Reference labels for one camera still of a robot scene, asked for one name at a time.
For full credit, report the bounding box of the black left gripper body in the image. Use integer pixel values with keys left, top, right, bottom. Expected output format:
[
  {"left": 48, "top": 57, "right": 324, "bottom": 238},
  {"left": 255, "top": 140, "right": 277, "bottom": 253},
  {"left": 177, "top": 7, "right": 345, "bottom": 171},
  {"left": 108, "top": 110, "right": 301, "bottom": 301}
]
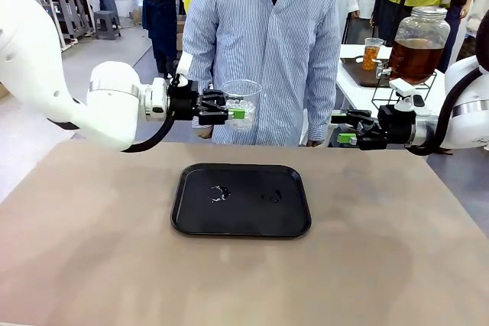
[{"left": 167, "top": 80, "right": 203, "bottom": 121}]

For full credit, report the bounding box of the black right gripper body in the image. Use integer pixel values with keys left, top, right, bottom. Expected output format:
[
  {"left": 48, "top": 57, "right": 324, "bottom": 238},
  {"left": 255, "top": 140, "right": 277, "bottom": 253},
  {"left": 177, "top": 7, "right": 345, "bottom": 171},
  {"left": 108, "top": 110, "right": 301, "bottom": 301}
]
[{"left": 376, "top": 104, "right": 417, "bottom": 147}]

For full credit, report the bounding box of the short clear plastic cup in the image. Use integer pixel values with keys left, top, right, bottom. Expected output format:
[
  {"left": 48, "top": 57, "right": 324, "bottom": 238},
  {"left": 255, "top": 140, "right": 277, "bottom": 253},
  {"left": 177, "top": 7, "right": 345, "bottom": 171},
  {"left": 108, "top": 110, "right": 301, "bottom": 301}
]
[{"left": 221, "top": 79, "right": 264, "bottom": 133}]

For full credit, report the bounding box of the tall clear plastic cup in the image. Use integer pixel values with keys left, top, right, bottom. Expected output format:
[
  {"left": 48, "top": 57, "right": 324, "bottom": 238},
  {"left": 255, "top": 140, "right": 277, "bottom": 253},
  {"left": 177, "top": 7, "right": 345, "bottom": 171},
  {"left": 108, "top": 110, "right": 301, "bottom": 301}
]
[{"left": 363, "top": 37, "right": 385, "bottom": 72}]

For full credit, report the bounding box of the person's right forearm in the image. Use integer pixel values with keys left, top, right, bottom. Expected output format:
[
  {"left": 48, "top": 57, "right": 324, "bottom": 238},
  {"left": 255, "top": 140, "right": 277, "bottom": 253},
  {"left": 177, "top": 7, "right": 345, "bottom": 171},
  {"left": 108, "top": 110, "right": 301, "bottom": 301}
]
[{"left": 183, "top": 50, "right": 215, "bottom": 131}]

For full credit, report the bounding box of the person's left forearm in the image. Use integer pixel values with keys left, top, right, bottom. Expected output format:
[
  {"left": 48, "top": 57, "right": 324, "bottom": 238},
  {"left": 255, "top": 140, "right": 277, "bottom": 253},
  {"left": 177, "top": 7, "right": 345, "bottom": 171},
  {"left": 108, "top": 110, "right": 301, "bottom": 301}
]
[{"left": 305, "top": 66, "right": 342, "bottom": 143}]

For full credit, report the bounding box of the glass drink dispenser jar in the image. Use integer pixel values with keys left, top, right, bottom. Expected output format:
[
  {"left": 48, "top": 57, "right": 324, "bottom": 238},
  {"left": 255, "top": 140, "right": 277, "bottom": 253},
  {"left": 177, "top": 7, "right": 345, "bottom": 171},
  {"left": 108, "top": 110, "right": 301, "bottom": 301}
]
[{"left": 376, "top": 6, "right": 452, "bottom": 86}]

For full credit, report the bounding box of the person's right hand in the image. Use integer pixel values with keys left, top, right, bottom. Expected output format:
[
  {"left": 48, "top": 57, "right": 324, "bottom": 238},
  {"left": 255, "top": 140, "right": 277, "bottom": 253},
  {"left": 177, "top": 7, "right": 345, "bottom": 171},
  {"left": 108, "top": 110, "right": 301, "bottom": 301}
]
[{"left": 192, "top": 125, "right": 214, "bottom": 140}]

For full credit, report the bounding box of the white side table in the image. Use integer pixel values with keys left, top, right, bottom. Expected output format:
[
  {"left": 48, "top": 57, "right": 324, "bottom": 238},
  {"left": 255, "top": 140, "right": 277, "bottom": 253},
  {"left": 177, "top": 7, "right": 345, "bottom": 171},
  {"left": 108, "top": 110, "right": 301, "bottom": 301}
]
[{"left": 338, "top": 44, "right": 448, "bottom": 113}]

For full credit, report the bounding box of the brown serving tray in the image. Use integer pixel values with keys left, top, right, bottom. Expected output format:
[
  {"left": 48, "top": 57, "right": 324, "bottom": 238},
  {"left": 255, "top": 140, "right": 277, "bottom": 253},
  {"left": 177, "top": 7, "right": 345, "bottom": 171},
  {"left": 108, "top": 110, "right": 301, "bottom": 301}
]
[{"left": 339, "top": 56, "right": 394, "bottom": 89}]

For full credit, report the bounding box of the person in striped shirt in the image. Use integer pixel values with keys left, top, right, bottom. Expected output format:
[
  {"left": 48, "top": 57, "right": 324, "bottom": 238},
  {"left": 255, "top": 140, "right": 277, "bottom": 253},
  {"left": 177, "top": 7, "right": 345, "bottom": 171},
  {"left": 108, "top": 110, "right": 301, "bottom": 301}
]
[{"left": 182, "top": 0, "right": 342, "bottom": 147}]

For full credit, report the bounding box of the bystander in dark apron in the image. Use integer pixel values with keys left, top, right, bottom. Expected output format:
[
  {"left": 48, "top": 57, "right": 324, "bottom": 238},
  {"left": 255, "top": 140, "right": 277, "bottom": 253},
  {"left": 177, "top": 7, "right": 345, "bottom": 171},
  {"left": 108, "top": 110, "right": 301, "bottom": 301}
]
[{"left": 134, "top": 0, "right": 179, "bottom": 75}]

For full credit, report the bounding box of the black plastic serving tray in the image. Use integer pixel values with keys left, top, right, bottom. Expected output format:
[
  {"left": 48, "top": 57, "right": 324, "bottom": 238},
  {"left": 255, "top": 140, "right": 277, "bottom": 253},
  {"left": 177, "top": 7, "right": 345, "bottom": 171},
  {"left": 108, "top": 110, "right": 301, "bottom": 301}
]
[{"left": 170, "top": 163, "right": 313, "bottom": 240}]

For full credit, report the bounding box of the grey plastic stool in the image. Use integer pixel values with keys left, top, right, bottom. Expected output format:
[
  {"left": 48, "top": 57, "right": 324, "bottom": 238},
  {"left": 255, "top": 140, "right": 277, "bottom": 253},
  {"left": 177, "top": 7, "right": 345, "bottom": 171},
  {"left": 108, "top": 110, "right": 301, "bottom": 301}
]
[{"left": 93, "top": 10, "right": 121, "bottom": 41}]

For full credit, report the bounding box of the grey metal workbench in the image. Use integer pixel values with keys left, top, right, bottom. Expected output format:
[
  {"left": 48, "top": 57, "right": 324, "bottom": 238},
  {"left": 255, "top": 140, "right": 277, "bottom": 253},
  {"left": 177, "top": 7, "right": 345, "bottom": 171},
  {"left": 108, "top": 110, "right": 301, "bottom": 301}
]
[{"left": 37, "top": 0, "right": 96, "bottom": 51}]

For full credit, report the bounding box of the black wire dispenser stand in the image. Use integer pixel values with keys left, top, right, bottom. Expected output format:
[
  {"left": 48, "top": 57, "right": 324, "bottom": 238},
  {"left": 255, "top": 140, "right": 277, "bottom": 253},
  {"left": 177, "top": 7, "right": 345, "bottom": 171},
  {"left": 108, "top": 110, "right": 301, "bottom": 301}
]
[{"left": 371, "top": 72, "right": 439, "bottom": 108}]

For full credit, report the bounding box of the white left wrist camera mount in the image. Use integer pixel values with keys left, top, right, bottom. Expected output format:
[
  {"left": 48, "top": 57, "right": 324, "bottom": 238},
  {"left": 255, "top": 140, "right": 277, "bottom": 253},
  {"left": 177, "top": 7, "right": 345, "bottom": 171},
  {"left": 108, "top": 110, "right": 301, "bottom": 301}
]
[{"left": 173, "top": 53, "right": 192, "bottom": 89}]

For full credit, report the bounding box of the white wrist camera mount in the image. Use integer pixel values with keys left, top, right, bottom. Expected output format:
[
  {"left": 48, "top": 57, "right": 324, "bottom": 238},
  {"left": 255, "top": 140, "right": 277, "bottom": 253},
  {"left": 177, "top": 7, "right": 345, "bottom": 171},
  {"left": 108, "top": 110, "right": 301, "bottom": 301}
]
[
  {"left": 173, "top": 53, "right": 192, "bottom": 89},
  {"left": 388, "top": 77, "right": 431, "bottom": 117}
]

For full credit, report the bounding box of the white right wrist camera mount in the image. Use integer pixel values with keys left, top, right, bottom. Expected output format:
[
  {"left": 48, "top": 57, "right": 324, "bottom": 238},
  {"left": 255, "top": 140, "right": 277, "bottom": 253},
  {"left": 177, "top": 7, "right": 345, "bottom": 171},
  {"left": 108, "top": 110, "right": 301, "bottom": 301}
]
[{"left": 388, "top": 77, "right": 431, "bottom": 117}]

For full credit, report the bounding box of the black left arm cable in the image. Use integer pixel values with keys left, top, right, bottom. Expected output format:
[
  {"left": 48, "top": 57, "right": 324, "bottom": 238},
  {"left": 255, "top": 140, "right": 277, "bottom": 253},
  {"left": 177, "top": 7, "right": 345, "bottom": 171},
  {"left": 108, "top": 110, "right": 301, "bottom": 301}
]
[{"left": 120, "top": 110, "right": 177, "bottom": 153}]

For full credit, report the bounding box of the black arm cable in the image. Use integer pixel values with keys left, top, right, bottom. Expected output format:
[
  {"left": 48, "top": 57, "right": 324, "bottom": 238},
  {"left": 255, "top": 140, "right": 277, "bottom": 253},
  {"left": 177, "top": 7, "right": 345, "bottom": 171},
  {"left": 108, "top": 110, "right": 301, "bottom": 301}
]
[
  {"left": 406, "top": 60, "right": 489, "bottom": 157},
  {"left": 120, "top": 110, "right": 177, "bottom": 153}
]

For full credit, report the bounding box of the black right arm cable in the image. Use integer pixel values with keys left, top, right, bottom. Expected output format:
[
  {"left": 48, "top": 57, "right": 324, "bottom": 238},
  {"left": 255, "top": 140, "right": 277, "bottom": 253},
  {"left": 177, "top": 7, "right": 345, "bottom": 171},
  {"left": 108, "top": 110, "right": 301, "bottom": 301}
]
[{"left": 406, "top": 60, "right": 489, "bottom": 157}]

